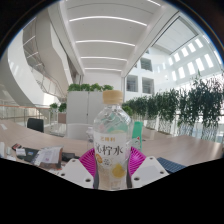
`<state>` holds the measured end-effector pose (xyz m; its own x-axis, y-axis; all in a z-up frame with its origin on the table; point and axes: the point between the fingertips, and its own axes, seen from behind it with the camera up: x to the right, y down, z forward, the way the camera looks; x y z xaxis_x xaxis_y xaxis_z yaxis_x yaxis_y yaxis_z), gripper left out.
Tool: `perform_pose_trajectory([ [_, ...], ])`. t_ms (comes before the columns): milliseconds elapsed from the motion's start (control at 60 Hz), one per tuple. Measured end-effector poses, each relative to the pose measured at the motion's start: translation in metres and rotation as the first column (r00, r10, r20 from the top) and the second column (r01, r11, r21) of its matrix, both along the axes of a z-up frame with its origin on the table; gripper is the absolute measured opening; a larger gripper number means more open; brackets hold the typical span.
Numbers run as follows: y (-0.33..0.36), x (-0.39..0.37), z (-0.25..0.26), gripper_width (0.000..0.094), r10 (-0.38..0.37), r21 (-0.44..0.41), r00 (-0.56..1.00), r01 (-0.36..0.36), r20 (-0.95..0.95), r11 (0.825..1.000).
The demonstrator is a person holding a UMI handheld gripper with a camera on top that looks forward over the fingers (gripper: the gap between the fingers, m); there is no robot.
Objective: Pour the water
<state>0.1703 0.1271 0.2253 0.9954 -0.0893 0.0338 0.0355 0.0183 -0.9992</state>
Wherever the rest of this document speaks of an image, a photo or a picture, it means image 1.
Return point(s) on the clear plastic drink bottle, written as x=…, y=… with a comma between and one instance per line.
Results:
x=111, y=133

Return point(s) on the black office chair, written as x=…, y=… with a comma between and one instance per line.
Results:
x=35, y=125

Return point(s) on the potted plant in brown planter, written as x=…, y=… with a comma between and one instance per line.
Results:
x=62, y=111

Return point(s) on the clear shaker bottle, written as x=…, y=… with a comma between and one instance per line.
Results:
x=89, y=138

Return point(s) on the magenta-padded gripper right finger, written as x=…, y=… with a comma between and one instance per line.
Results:
x=148, y=170

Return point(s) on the black power adapter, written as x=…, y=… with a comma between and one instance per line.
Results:
x=69, y=156

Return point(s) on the white cabinet with plants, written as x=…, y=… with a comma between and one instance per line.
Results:
x=83, y=106

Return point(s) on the ceiling light strips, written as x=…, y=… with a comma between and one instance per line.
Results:
x=106, y=41

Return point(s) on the row of green hedge plants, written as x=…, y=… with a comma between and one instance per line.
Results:
x=180, y=106

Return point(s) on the black notebook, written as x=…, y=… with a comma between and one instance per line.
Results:
x=30, y=154

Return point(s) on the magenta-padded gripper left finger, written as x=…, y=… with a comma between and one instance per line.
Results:
x=76, y=171

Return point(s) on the small red and black object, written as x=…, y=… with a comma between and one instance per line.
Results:
x=16, y=146

